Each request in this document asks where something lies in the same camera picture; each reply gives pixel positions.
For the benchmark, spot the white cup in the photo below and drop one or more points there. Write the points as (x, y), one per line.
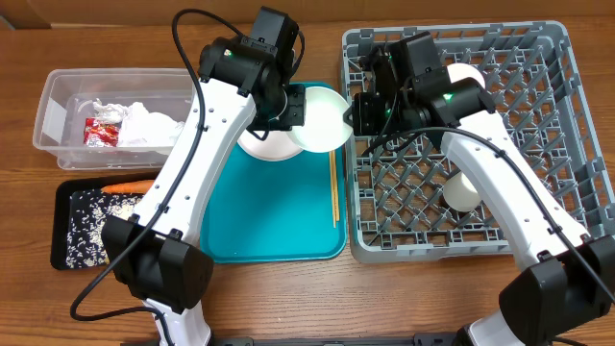
(460, 194)

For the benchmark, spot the red snack wrapper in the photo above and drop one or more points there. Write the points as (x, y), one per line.
(100, 134)

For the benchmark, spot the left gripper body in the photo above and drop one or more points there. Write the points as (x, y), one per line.
(293, 113)

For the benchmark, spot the white napkin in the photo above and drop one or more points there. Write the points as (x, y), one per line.
(140, 128)

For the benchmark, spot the food scraps pile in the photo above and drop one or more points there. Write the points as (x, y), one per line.
(88, 213)

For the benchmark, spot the foil wrapper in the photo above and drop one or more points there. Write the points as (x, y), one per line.
(109, 113)

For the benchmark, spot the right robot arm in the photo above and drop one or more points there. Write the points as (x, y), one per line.
(566, 276)

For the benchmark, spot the clear plastic bin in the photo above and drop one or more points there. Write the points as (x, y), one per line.
(67, 101)

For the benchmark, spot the large white plate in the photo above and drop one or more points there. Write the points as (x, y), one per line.
(277, 147)

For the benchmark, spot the black plastic tray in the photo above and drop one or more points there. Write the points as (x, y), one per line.
(61, 213)

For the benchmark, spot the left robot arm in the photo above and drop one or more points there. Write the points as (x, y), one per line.
(242, 83)

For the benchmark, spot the teal plastic tray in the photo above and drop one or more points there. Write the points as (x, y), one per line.
(263, 211)

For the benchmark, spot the orange carrot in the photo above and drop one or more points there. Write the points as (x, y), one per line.
(137, 187)

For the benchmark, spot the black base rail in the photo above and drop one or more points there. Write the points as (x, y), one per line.
(428, 339)

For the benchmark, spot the wooden chopstick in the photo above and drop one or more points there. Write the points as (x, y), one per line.
(331, 190)
(335, 197)

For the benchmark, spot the grey dish rack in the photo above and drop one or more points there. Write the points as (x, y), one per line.
(395, 192)

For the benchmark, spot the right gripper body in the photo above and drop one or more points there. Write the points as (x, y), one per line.
(381, 116)

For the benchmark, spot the green-rimmed white bowl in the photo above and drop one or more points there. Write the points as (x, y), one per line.
(324, 129)

